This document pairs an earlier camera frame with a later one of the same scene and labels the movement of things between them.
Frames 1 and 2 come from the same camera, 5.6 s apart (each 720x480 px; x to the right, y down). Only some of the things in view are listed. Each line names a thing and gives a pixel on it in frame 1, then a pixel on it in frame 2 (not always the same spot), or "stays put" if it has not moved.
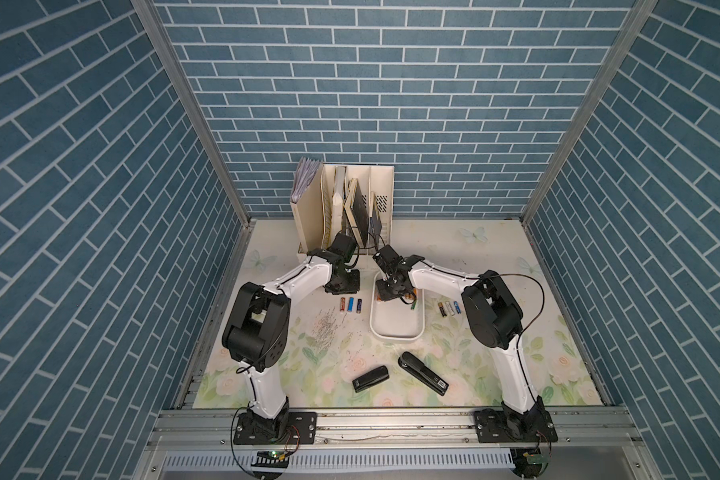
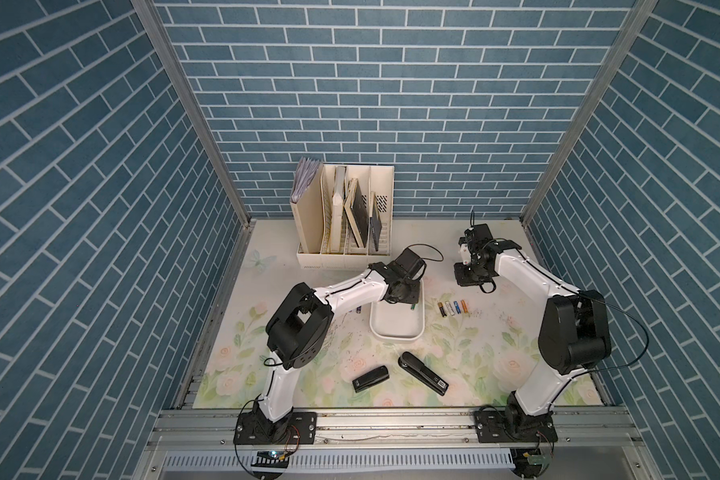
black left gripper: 354,286 → 413,295
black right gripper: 382,296 → 461,281
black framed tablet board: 356,211 stays put
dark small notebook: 375,225 stays put
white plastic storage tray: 395,320 stays put
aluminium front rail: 394,429 stays put
